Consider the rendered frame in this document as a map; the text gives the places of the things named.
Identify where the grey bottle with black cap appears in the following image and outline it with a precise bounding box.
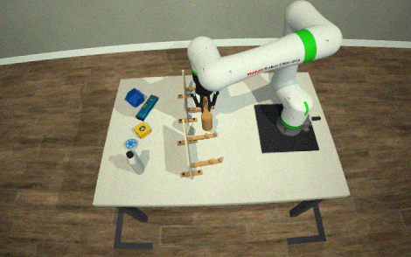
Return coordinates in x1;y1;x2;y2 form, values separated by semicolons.
126;150;144;175

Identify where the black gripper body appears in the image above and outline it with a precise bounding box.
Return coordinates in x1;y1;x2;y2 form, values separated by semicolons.
195;84;213;97

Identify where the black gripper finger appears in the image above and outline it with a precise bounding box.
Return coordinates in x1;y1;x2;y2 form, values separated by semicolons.
191;90;204;113
206;91;219;112

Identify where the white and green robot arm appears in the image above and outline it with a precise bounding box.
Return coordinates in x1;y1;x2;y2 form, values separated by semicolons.
187;0;342;136

